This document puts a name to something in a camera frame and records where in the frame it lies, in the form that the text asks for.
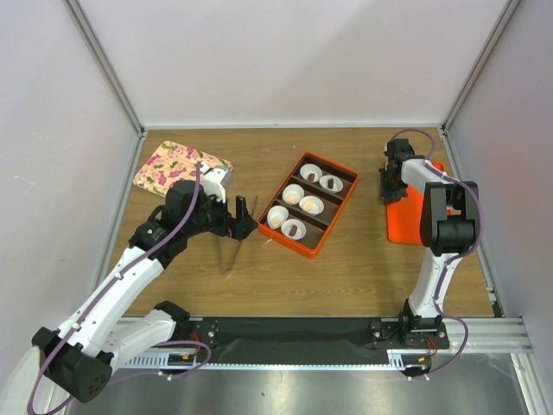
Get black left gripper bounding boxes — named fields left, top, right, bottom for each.
left=183, top=185, right=257, bottom=240

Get orange box lid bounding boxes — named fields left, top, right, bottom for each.
left=385, top=186, right=423, bottom=246

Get steel serving tongs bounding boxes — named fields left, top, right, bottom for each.
left=214, top=195, right=259, bottom=277

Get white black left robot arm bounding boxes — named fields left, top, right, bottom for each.
left=31, top=180, right=257, bottom=403

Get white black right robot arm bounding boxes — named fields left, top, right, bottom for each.
left=379, top=137, right=482, bottom=348

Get orange chocolate box base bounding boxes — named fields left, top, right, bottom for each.
left=258, top=152, right=359, bottom=259

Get white paper cup two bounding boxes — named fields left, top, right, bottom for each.
left=267, top=205, right=289, bottom=230

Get white paper cup five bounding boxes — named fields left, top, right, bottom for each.
left=319, top=175, right=343, bottom=193

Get white paper cup four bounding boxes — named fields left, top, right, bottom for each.
left=282, top=184, right=304, bottom=205

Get white paper cup one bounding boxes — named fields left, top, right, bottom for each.
left=281, top=219, right=307, bottom=241

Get white paper cup three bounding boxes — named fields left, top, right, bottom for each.
left=299, top=195, right=324, bottom=216

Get white paper cup six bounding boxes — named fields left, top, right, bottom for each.
left=300, top=163, right=323, bottom=182

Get floral pattern tray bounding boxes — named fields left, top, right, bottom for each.
left=132, top=141, right=233, bottom=197

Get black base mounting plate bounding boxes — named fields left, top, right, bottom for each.
left=174, top=316, right=449, bottom=355

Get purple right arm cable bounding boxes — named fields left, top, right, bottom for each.
left=386, top=128, right=480, bottom=381

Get grey slotted cable duct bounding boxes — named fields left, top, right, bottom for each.
left=123, top=348, right=430, bottom=372

